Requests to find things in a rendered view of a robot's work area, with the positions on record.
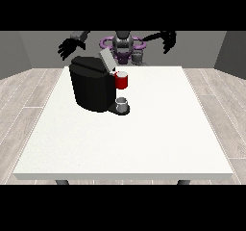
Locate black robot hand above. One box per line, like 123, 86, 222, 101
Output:
57, 37, 87, 62
141, 31, 178, 55

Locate pale grey machine lid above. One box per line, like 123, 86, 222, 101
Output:
98, 47, 117, 73

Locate small grey coffee pod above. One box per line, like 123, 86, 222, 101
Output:
131, 50, 144, 66

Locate black coffee machine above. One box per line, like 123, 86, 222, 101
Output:
68, 55, 131, 116

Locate red pod holder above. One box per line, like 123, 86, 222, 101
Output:
113, 70, 130, 90

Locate grey robot trunk purple rings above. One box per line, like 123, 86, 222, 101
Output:
99, 31, 148, 66

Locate small grey cup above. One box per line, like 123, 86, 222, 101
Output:
114, 96, 130, 114

